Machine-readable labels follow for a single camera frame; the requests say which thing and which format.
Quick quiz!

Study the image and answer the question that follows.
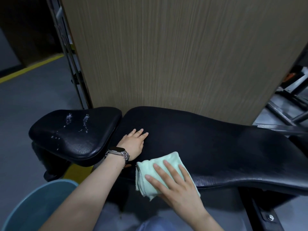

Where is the person's left hand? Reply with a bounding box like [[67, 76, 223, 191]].
[[116, 128, 150, 162]]

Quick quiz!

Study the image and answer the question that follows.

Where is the person's right hand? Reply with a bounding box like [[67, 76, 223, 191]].
[[145, 160, 208, 223]]

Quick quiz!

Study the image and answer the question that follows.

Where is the light green cloth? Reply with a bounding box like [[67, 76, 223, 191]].
[[135, 151, 201, 202]]

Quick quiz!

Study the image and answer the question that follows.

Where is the person's left forearm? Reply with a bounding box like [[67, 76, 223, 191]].
[[36, 153, 127, 231]]

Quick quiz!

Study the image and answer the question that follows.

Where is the person's right forearm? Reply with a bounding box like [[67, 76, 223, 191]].
[[190, 209, 225, 231]]

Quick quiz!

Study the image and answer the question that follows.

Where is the long black bench back pad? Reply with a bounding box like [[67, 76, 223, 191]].
[[117, 106, 308, 190]]

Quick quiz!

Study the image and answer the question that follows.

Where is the person's blue jeans leg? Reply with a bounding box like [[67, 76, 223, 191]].
[[141, 216, 174, 231]]

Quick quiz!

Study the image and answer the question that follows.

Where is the black bench seat pad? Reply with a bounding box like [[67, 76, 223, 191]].
[[28, 107, 122, 167]]

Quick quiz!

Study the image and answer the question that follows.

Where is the wood-grain panel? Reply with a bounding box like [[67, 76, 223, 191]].
[[60, 0, 308, 126]]

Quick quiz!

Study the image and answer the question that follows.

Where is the metal rack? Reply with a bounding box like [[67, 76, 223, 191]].
[[46, 0, 93, 110]]

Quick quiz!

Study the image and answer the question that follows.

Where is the blue plastic bucket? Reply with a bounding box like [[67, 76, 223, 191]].
[[1, 179, 80, 231]]

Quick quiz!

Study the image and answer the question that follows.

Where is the silver chain wristwatch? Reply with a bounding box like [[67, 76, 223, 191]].
[[105, 146, 131, 169]]

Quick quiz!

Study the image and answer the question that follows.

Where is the grey metal machine frame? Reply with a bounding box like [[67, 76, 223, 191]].
[[251, 86, 308, 136]]

